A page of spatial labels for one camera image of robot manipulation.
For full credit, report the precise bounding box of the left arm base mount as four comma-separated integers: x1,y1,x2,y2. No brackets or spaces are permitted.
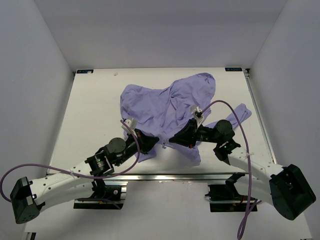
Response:
73,180,127,210

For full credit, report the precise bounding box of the blue table label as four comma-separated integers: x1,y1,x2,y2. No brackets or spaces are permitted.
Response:
76,69,94,74
224,67,243,72

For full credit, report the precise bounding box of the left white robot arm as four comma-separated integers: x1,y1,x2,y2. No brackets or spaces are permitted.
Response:
10,129,160,224

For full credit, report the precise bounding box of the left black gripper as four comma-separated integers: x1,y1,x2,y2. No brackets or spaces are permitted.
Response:
114,128,159,167

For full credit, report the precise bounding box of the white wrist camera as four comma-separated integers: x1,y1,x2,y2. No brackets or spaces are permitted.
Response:
190,105,205,128
120,117,137,133

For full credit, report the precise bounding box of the lilac zip jacket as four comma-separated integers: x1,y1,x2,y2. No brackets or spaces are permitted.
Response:
119,72,252,166

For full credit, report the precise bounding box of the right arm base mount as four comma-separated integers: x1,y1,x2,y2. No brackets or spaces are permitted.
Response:
204,172,248,213

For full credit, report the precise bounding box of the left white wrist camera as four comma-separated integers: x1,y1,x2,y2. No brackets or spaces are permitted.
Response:
120,117,137,133

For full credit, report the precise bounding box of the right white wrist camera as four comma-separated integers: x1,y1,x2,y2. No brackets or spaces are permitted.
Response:
190,105,205,128

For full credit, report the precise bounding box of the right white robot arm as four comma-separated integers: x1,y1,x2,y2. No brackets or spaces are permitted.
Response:
169,119,316,221

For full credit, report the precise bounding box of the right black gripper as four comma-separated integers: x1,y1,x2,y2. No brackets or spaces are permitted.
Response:
169,118,222,148

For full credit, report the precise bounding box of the left blue table label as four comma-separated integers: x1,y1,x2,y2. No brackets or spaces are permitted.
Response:
76,69,94,74

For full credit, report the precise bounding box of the right blue table label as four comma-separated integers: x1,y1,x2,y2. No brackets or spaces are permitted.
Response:
224,67,243,72

